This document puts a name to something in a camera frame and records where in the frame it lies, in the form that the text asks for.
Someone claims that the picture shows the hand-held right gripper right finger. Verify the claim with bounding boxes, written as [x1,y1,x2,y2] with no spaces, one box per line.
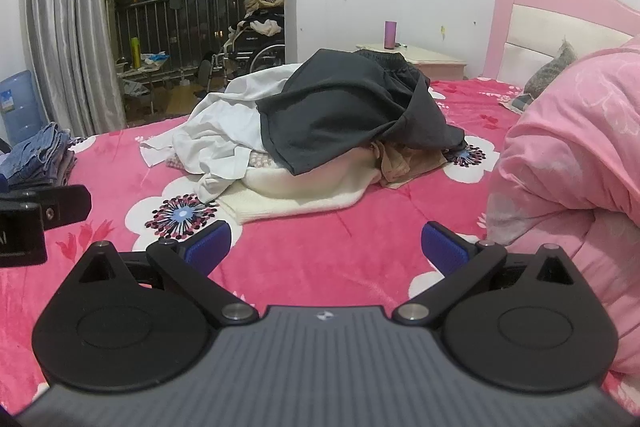
[392,221,576,324]

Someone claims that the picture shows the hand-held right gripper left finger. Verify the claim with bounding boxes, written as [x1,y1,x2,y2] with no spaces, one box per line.
[77,221,260,323]

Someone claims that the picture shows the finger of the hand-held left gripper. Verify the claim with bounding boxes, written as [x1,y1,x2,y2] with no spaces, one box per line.
[25,185,92,230]

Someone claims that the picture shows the dark grey pants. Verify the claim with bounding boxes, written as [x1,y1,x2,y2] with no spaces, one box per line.
[256,48,466,176]

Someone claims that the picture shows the stack of folded jeans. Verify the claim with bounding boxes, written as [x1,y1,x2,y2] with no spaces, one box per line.
[0,122,78,188]

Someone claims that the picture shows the beige jacket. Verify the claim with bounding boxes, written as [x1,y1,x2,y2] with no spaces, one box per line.
[367,142,448,188]

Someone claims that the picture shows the cream fluffy sweater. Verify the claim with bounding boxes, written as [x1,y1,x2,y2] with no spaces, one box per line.
[217,152,383,226]

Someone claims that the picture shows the blue water jug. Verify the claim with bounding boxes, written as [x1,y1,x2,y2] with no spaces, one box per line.
[0,71,43,140]

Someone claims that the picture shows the white shirt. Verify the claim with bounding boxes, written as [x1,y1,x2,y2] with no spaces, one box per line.
[139,63,306,204]

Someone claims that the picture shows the small cluttered table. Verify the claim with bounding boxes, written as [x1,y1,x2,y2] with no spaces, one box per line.
[117,54,173,108]

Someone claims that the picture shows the pink quilt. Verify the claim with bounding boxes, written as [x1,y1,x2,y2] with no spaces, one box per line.
[486,38,640,378]

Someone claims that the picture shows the grey curtain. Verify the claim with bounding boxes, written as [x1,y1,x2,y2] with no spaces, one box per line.
[20,0,126,138]

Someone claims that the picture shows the cream nightstand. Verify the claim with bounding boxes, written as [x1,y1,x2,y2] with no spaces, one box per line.
[356,44,467,81]

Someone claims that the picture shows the wheelchair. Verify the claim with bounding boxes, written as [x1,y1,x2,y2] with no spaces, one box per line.
[200,29,287,88]

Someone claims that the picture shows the grey patterned pillow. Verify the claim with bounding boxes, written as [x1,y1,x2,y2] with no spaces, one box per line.
[500,39,578,115]

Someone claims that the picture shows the metal balcony railing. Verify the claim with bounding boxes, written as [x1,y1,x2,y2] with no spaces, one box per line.
[116,0,266,72]

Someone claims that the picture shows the pink bed headboard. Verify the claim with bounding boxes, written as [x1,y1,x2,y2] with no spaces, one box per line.
[482,0,640,85]

